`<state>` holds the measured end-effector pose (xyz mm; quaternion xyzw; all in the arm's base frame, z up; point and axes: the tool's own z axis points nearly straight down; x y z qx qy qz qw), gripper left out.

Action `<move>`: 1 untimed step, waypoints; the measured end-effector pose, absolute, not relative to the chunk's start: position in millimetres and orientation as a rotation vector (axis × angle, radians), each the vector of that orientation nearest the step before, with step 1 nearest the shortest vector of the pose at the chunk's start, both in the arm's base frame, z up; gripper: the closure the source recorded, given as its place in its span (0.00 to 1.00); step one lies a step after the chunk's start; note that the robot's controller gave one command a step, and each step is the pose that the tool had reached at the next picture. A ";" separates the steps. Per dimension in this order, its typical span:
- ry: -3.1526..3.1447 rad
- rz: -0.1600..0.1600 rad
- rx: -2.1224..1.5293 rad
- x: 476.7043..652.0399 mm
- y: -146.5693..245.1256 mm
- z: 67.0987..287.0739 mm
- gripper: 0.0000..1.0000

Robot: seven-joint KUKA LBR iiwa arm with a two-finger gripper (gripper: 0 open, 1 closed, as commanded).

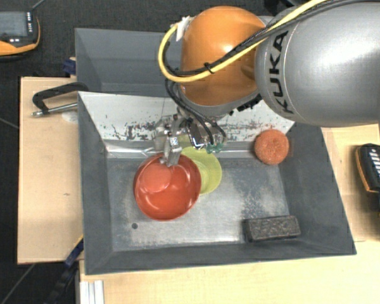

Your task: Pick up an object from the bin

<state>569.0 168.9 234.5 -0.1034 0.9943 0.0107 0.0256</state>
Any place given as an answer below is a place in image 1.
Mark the orange rough ball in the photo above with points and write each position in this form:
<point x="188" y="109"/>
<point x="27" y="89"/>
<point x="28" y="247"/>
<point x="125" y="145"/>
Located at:
<point x="271" y="147"/>

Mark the pale wood board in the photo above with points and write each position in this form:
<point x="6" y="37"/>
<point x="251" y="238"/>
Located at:
<point x="47" y="176"/>

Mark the yellow-green plastic bowl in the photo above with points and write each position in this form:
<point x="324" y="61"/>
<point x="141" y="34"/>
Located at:
<point x="210" y="173"/>

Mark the dark green flat block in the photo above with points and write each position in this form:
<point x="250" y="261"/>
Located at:
<point x="271" y="229"/>

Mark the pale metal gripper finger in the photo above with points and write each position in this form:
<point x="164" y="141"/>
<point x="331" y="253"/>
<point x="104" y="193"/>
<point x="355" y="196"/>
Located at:
<point x="164" y="155"/>
<point x="174" y="155"/>

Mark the grey metal bin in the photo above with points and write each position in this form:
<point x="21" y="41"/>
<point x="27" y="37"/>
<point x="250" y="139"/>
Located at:
<point x="209" y="233"/>

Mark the red plastic bowl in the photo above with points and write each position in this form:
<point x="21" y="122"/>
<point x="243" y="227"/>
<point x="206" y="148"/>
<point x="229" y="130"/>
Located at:
<point x="166" y="192"/>

